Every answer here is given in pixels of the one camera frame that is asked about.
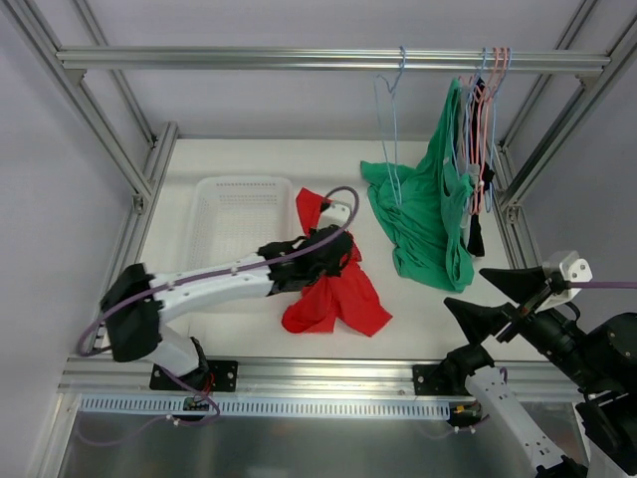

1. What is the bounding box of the white plastic perforated basket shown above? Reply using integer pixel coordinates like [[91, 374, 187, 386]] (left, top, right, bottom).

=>
[[180, 175, 294, 269]]

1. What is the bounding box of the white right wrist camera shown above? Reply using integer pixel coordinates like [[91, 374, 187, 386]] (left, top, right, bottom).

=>
[[538, 251, 593, 311]]

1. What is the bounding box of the aluminium frame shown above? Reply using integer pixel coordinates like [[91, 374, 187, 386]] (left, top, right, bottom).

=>
[[0, 0, 637, 414]]

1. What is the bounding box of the light blue wire hanger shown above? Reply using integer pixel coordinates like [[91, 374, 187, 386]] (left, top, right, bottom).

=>
[[372, 46, 407, 206]]

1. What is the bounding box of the pink wire hanger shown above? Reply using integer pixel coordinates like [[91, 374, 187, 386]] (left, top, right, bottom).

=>
[[464, 47, 513, 216]]

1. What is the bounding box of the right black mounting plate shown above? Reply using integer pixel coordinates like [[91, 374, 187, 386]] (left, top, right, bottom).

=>
[[412, 363, 453, 396]]

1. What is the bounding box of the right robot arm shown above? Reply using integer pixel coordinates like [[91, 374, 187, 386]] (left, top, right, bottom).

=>
[[425, 259, 636, 477]]

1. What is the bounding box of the grey garment on hanger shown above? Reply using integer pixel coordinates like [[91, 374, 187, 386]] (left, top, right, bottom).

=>
[[459, 86, 478, 236]]

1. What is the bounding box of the green tank top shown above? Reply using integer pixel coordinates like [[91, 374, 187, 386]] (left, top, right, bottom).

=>
[[360, 79, 474, 293]]

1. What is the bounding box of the black mounting plate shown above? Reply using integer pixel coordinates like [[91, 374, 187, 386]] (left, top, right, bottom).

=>
[[149, 359, 239, 392], [412, 363, 453, 396]]

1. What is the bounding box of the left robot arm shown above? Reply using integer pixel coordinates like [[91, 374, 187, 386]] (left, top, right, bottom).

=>
[[101, 225, 353, 389]]

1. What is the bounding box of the red tank top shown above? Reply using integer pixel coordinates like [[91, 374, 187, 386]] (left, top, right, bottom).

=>
[[281, 187, 394, 339]]

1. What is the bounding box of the black garment on hanger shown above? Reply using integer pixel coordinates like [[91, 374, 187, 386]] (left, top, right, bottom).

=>
[[467, 77, 495, 258]]

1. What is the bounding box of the white slotted cable duct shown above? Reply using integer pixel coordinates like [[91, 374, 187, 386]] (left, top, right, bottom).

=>
[[79, 394, 451, 421]]

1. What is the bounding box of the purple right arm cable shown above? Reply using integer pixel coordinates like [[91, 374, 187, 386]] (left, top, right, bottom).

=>
[[564, 280, 637, 291]]

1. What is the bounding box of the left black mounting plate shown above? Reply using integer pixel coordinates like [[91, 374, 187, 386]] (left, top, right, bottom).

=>
[[149, 359, 239, 392]]

